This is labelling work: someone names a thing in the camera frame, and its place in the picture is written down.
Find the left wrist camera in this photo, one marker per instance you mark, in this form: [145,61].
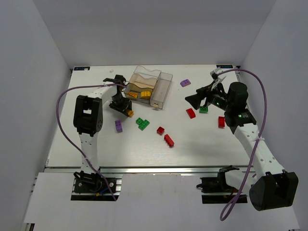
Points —
[118,79]

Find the yellow upside-down lego brick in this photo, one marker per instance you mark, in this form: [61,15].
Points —
[133,95]

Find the red 2x2 lego brick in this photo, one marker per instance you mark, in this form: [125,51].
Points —
[160,130]

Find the dark label sticker left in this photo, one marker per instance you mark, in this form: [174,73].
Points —
[81,68]

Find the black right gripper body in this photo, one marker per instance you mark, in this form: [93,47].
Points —
[203,96]

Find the dark label sticker right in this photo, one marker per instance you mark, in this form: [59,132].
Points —
[224,66]

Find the yellow rounded lego brick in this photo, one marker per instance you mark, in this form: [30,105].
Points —
[145,95]

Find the red lego brick far right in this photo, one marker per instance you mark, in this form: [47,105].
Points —
[221,122]

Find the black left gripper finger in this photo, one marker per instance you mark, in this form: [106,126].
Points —
[119,108]
[127,105]

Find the clear long drawer box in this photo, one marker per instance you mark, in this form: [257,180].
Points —
[161,90]

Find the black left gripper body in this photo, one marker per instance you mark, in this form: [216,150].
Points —
[120,105]

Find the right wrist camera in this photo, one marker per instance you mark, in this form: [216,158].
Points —
[218,77]

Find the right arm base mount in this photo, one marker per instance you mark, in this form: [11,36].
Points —
[216,190]

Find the aluminium right side rail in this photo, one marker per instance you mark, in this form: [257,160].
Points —
[238,74]

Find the aluminium front rail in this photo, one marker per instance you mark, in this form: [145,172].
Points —
[139,170]

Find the dark label sticker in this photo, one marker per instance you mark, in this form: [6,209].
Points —
[81,68]
[224,66]

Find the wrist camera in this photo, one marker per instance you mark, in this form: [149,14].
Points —
[118,79]
[218,77]

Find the clear stepped organizer tray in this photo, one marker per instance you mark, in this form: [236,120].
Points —
[142,79]

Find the green upside-down 2x3 lego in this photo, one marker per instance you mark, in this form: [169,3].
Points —
[203,110]

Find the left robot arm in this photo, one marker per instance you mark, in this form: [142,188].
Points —
[88,118]

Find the purple sloped lego brick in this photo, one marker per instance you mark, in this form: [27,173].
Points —
[185,83]

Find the red 2x4 lego on side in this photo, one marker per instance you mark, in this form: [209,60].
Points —
[168,140]

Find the yellow 2x4 lego brick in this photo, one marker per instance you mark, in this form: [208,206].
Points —
[129,113]

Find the aluminium rail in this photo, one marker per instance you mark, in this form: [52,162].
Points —
[238,74]
[139,170]

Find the green 2x2 lego brick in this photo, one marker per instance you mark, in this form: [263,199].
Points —
[139,121]

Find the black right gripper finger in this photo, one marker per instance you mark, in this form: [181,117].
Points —
[196,100]
[204,90]

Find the purple 2x4 lego brick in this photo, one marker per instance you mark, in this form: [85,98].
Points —
[118,126]

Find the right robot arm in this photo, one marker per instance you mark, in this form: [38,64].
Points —
[273,187]

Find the red curved lego brick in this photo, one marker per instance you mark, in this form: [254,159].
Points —
[191,113]

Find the green 2x4 lego brick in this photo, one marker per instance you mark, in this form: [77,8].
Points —
[143,125]

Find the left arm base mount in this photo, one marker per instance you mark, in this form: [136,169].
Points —
[92,187]

